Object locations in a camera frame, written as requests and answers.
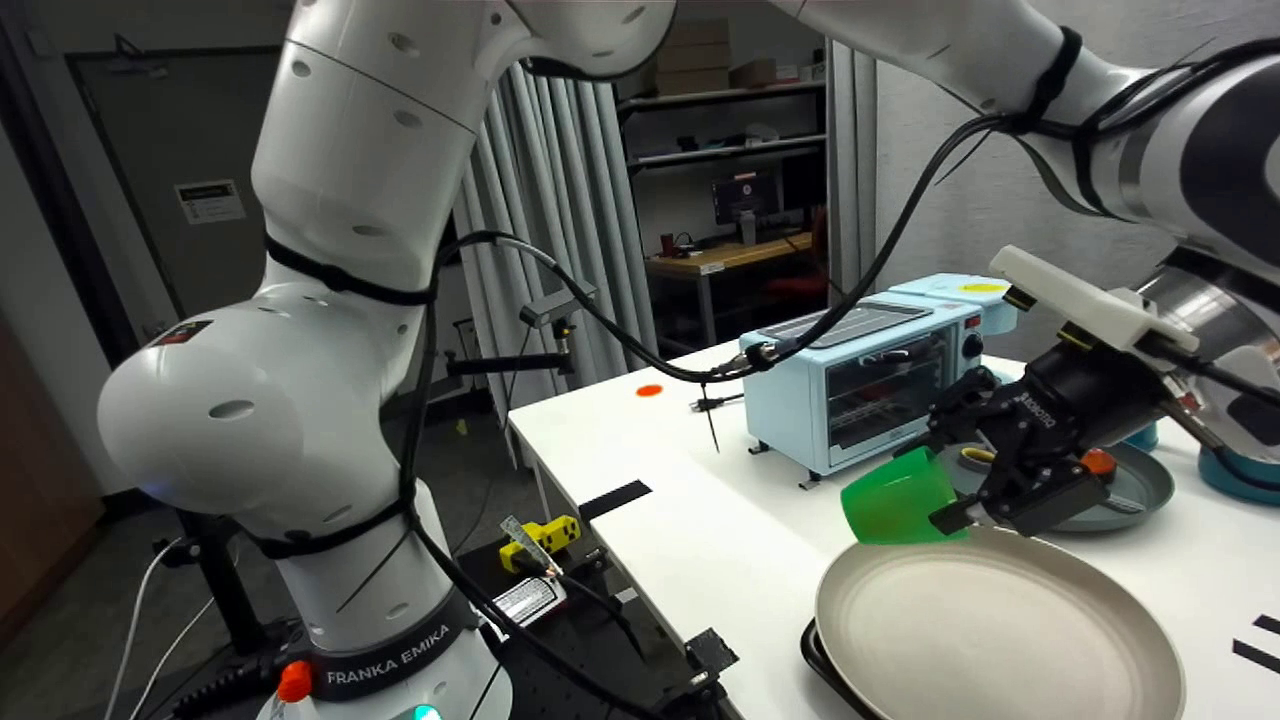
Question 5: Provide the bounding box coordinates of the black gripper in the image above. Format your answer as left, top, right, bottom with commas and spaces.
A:
928, 334, 1192, 541

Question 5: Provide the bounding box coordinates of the green plastic cup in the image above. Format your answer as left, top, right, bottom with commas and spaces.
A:
836, 445, 967, 548

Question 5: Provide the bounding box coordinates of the grey round plate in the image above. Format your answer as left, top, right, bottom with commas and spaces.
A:
952, 438, 1182, 541

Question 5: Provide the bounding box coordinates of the beige round plate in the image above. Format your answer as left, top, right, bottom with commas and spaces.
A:
813, 529, 1189, 720

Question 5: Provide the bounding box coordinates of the blue cup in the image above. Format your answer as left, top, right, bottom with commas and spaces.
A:
1197, 445, 1280, 507

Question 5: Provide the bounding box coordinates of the light blue toaster oven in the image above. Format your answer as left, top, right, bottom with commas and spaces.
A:
735, 273, 1027, 481

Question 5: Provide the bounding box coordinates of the black scale base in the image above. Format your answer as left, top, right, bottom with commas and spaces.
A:
796, 612, 884, 720

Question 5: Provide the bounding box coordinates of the wooden desk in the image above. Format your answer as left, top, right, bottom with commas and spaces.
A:
649, 226, 822, 352

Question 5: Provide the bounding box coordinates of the metal storage shelf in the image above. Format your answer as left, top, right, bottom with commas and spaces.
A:
618, 76, 832, 184

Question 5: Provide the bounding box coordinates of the yellow clamp tool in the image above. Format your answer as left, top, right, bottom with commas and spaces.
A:
495, 511, 589, 578

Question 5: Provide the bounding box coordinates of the cardboard box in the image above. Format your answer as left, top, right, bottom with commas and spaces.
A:
649, 17, 735, 94

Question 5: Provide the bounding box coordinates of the grey curtain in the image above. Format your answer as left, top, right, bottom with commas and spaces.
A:
452, 56, 665, 430

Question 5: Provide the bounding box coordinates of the white bottle orange cap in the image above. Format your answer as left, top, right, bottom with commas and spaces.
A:
258, 655, 324, 720

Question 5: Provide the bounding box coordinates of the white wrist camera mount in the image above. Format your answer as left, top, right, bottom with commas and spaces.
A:
987, 238, 1203, 355

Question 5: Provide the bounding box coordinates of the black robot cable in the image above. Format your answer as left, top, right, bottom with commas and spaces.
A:
398, 112, 1073, 391

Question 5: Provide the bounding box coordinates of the white floor cable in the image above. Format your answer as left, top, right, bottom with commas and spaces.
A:
102, 535, 215, 720

